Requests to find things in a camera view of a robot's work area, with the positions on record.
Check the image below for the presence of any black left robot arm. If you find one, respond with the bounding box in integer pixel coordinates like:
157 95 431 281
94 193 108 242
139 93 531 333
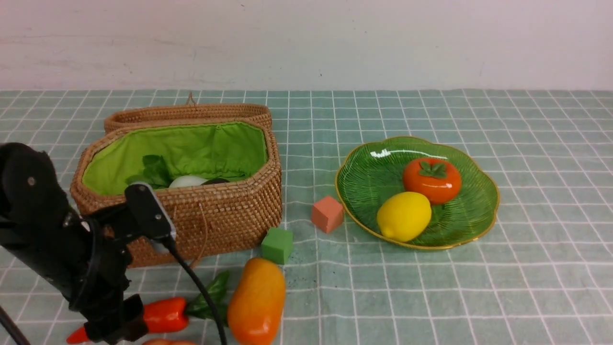
1 142 148 345

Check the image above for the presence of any green checkered tablecloth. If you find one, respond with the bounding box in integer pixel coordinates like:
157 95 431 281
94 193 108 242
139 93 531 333
0 89 613 345

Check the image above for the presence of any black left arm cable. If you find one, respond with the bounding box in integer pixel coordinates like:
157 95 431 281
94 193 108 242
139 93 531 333
0 237 228 345

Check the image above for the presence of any green foam cube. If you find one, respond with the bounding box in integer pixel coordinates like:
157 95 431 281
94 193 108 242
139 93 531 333
261 228 294 265

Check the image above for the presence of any orange fruit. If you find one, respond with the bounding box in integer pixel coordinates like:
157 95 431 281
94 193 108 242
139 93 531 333
142 338 197 345

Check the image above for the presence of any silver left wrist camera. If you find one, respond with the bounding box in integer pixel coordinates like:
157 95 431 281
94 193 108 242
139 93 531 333
124 182 177 254

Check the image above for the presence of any yellow lemon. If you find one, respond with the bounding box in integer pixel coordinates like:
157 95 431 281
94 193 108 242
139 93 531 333
376 192 432 242

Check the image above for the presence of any woven wicker basket lid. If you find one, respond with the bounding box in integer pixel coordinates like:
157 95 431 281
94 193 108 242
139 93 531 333
103 93 273 133

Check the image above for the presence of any purple eggplant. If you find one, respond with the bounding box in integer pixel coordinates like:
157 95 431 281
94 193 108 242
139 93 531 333
201 178 229 185

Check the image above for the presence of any orange foam cube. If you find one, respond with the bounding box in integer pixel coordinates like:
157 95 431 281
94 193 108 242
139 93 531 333
311 196 344 234

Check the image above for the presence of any woven wicker basket green lining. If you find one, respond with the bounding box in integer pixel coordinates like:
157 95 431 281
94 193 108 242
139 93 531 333
70 119 283 268

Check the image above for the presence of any orange persimmon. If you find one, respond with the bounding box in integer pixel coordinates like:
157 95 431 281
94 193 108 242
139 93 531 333
402 157 463 205

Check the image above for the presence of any white radish with leaves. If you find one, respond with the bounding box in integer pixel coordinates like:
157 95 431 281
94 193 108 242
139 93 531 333
125 155 207 190

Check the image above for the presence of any green glass leaf plate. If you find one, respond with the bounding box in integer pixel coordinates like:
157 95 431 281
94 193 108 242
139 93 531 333
335 136 500 251

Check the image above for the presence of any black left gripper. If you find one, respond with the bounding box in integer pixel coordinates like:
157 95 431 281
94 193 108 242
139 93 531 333
67 216 149 345

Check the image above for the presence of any red chili pepper with leaves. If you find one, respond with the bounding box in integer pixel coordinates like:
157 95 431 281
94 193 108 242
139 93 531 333
67 270 231 344

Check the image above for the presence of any orange mango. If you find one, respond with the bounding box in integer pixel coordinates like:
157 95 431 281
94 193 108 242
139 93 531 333
227 257 285 345

